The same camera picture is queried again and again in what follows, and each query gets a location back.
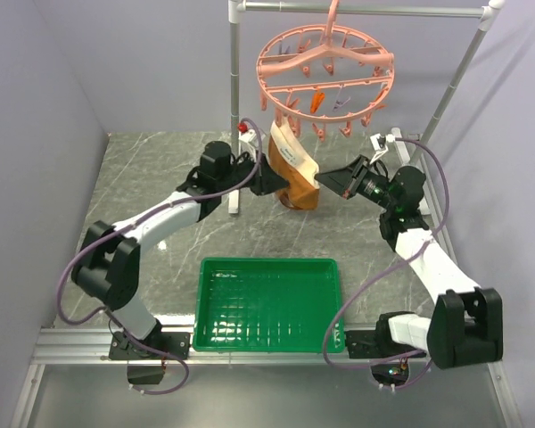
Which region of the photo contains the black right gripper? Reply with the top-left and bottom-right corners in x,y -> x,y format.
314,156 -> 397,212

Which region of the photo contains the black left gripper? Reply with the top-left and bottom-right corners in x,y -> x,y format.
218,150 -> 290,196

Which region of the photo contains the orange underwear with cream waistband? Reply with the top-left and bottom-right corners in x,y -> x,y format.
268,120 -> 320,210

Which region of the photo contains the pink clothes peg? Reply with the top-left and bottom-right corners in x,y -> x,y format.
271,109 -> 286,130

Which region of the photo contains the pink round clip hanger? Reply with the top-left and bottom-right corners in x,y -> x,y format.
255,1 -> 395,139

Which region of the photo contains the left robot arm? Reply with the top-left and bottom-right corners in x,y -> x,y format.
70,141 -> 288,358

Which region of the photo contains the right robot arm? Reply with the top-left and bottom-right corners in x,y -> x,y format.
315,155 -> 503,369

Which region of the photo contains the purple clothes peg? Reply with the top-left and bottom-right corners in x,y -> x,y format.
333,94 -> 351,111

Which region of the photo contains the orange clothes peg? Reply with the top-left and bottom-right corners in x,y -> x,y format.
309,91 -> 325,115

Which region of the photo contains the green plastic tray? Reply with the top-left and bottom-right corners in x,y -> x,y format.
193,258 -> 345,353

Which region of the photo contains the metal clothes rack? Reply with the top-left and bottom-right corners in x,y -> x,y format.
226,0 -> 508,216

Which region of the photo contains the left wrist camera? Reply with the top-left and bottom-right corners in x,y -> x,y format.
237,121 -> 259,158

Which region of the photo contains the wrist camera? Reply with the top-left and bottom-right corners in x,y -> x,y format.
369,133 -> 396,165
237,121 -> 259,158

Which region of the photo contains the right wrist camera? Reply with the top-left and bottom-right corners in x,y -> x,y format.
369,133 -> 396,165

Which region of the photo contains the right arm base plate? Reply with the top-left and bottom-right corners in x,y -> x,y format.
345,327 -> 428,384

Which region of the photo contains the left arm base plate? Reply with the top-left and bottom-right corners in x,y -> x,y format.
108,331 -> 190,395

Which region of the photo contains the aluminium frame rail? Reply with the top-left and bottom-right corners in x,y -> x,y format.
8,325 -> 527,428

